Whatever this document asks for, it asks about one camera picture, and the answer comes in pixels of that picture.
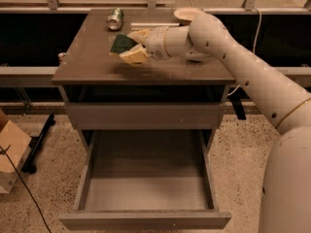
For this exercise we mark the green soda can lying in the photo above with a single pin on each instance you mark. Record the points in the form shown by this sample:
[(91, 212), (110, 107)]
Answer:
[(115, 19)]

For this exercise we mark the cardboard box left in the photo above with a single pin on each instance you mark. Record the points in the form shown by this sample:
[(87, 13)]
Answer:
[(15, 142)]

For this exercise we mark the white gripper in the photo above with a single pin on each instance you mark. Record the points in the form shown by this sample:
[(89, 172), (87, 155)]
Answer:
[(155, 44)]

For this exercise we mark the green yellow sponge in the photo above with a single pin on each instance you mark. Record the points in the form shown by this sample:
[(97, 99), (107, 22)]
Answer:
[(122, 44)]

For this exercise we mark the closed grey top drawer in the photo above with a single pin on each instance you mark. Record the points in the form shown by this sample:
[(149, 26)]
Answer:
[(145, 116)]

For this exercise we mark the open grey middle drawer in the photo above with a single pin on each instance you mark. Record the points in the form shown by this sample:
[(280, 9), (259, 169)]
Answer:
[(146, 180)]

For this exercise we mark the black floor stand bar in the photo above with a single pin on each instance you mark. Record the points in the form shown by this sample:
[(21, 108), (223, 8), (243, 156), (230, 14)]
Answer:
[(35, 146)]

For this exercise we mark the white shallow bowl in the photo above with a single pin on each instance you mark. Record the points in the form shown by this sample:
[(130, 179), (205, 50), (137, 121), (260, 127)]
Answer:
[(186, 15)]

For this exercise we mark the red can behind cabinet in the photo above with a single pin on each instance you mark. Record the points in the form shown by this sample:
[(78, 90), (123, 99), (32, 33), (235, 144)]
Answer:
[(61, 56)]

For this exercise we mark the black bracket behind cabinet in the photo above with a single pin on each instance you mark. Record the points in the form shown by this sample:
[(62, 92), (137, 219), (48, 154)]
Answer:
[(237, 106)]

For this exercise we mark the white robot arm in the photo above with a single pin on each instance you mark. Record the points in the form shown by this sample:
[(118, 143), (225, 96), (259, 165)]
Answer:
[(286, 190)]

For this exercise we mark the grey drawer cabinet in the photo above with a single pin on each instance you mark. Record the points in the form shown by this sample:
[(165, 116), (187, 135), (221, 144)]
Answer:
[(89, 73)]

